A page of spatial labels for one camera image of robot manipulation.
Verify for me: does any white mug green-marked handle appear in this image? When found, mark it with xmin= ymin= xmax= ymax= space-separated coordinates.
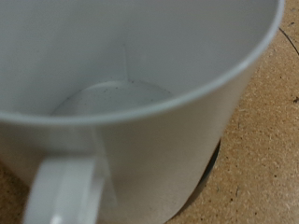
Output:
xmin=0 ymin=0 xmax=286 ymax=224

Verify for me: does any black Keurig coffee machine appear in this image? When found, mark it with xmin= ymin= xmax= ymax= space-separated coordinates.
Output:
xmin=178 ymin=139 xmax=222 ymax=214

